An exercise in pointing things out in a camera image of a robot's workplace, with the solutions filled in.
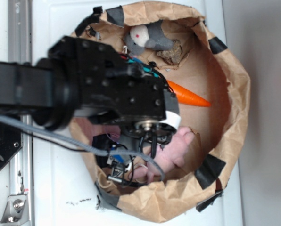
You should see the grey plush bunny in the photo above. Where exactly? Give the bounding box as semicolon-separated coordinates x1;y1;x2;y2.
124;20;174;56

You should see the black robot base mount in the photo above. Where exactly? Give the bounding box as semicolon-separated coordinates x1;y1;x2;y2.
0;123;22;172

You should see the brown rock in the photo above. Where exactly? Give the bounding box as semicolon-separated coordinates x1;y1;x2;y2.
157;40;182;65

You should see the grey braided cable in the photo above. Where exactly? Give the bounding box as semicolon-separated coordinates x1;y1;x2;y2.
0;112;166;181

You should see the orange plastic toy carrot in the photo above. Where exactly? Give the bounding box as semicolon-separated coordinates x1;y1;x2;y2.
167;80;211;107

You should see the crumpled brown paper bag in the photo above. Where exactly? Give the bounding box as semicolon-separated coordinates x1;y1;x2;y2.
83;0;250;225

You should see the white plastic lid tray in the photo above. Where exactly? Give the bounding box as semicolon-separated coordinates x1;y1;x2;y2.
32;0;243;226

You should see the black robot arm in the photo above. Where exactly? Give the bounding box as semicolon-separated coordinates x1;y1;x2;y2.
0;36;181;130

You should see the pink plush bunny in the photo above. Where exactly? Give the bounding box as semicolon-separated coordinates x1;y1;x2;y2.
74;117;195;183

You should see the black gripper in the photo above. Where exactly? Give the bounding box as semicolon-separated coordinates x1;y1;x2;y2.
48;36;181;132

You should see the aluminium frame rail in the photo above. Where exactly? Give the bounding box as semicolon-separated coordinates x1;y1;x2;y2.
0;0;35;224

